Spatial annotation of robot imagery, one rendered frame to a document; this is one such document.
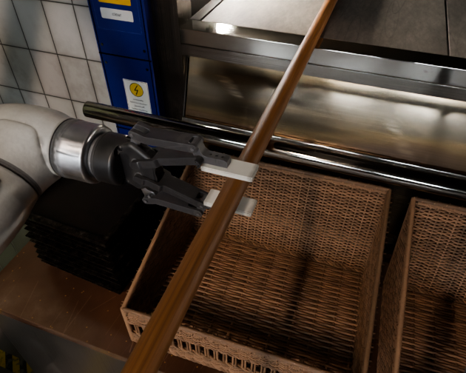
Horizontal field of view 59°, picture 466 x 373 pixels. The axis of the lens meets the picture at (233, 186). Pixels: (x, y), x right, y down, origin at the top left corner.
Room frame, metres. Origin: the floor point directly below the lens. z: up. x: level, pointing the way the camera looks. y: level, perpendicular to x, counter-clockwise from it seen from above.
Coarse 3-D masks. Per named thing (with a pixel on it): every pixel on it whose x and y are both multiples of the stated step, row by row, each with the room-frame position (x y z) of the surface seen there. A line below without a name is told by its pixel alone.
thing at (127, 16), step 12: (96, 0) 1.03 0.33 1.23; (108, 0) 1.02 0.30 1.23; (120, 0) 1.00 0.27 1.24; (132, 0) 0.99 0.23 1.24; (96, 12) 1.03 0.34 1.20; (108, 12) 1.02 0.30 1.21; (120, 12) 1.01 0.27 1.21; (132, 12) 0.99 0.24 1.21; (108, 24) 1.02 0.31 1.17; (120, 24) 1.01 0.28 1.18; (132, 24) 1.00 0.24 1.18
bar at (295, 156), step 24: (120, 120) 0.62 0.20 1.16; (144, 120) 0.60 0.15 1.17; (168, 120) 0.60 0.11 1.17; (216, 144) 0.55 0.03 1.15; (240, 144) 0.54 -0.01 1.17; (288, 144) 0.53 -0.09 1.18; (336, 168) 0.49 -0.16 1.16; (360, 168) 0.48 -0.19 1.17; (384, 168) 0.47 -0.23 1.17; (408, 168) 0.47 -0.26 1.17; (432, 192) 0.44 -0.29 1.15; (456, 192) 0.43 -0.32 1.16
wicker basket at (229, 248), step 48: (288, 192) 0.83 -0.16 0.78; (336, 192) 0.80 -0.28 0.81; (384, 192) 0.77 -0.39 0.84; (192, 240) 0.82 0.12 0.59; (240, 240) 0.82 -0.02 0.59; (288, 240) 0.78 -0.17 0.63; (336, 240) 0.75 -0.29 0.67; (384, 240) 0.63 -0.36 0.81; (144, 288) 0.58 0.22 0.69; (240, 288) 0.64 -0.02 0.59; (288, 288) 0.65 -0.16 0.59; (336, 288) 0.64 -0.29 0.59; (192, 336) 0.44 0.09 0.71; (240, 336) 0.50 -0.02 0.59; (288, 336) 0.50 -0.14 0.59; (336, 336) 0.50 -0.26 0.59
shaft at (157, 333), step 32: (320, 32) 0.91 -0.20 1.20; (288, 96) 0.63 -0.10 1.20; (256, 128) 0.53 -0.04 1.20; (256, 160) 0.46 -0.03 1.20; (224, 192) 0.38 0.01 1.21; (224, 224) 0.33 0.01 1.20; (192, 256) 0.28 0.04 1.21; (192, 288) 0.24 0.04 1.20; (160, 320) 0.20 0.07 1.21; (160, 352) 0.17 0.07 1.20
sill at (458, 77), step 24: (192, 24) 1.01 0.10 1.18; (216, 24) 1.01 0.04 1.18; (216, 48) 0.96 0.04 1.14; (240, 48) 0.94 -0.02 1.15; (264, 48) 0.92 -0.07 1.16; (288, 48) 0.90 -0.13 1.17; (336, 48) 0.87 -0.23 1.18; (360, 48) 0.87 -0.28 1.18; (384, 48) 0.87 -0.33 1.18; (384, 72) 0.82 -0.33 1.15; (408, 72) 0.81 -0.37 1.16; (432, 72) 0.79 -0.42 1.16; (456, 72) 0.78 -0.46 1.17
